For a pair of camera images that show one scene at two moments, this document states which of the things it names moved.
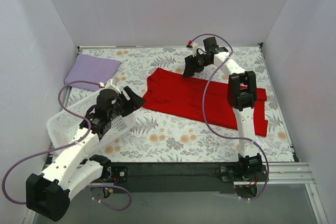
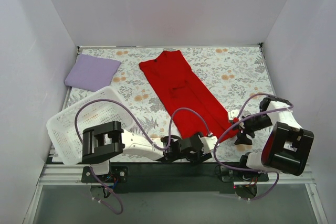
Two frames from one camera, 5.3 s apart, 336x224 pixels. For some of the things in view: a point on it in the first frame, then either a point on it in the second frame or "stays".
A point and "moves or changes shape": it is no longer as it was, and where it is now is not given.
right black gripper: [196, 61] to [243, 128]
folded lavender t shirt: [92, 69] stays
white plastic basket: [63, 129] stays
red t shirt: [181, 97] moves or changes shape
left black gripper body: [126, 102] to [198, 153]
